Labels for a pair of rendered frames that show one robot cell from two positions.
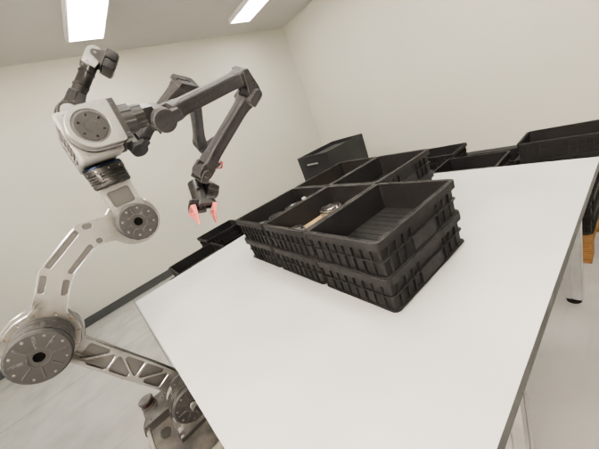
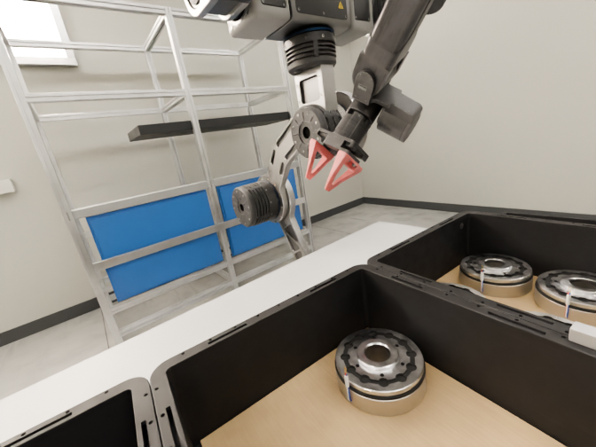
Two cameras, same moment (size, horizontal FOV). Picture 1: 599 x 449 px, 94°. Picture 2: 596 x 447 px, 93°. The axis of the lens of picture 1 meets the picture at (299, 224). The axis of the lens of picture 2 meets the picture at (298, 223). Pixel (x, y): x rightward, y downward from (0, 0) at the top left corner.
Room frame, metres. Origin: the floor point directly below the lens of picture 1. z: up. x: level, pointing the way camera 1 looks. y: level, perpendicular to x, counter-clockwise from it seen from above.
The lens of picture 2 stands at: (1.01, -0.24, 1.12)
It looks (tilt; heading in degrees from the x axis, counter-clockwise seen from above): 17 degrees down; 88
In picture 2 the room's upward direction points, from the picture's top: 9 degrees counter-clockwise
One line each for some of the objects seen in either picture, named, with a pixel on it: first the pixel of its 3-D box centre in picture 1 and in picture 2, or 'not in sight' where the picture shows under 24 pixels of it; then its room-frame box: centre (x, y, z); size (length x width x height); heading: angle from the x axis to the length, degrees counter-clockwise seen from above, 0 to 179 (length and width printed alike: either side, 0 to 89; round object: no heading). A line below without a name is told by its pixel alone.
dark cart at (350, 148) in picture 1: (341, 184); not in sight; (3.05, -0.61, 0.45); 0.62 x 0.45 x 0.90; 124
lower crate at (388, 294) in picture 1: (390, 251); not in sight; (0.82, -0.25, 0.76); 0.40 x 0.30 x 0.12; 120
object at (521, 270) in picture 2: not in sight; (494, 266); (1.34, 0.18, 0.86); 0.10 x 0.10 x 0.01
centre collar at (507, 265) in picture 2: not in sight; (494, 264); (1.34, 0.18, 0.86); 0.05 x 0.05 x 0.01
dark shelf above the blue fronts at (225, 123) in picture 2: not in sight; (216, 125); (0.56, 2.17, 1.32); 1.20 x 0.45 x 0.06; 34
